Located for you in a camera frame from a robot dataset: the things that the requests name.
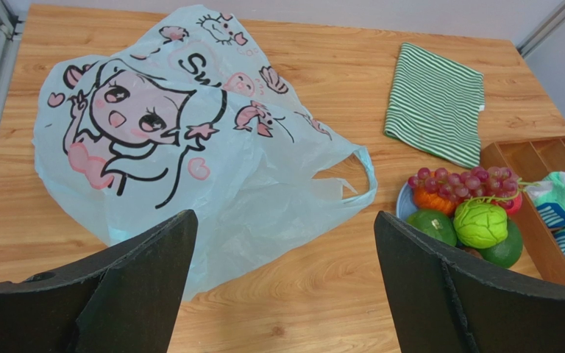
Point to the blue round plate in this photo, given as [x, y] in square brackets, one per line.
[405, 205]

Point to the purple grape bunch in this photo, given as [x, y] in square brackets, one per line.
[484, 184]

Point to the red apple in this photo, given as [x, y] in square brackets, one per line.
[512, 206]

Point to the orange mini pumpkin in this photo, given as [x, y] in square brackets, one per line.
[432, 201]

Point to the light green wrinkled fruit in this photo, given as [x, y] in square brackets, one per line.
[480, 225]

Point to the wooden compartment tray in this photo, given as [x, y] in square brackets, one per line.
[533, 160]

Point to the green white striped cloth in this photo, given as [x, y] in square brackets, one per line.
[434, 106]

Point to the light blue cartoon plastic bag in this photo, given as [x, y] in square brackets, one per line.
[194, 117]

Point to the green avocado fruit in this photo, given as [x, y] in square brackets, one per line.
[508, 252]

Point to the dark green round fruit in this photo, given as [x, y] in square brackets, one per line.
[434, 224]

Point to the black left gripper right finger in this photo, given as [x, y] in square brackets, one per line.
[443, 299]

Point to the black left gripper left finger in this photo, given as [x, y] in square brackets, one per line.
[124, 298]

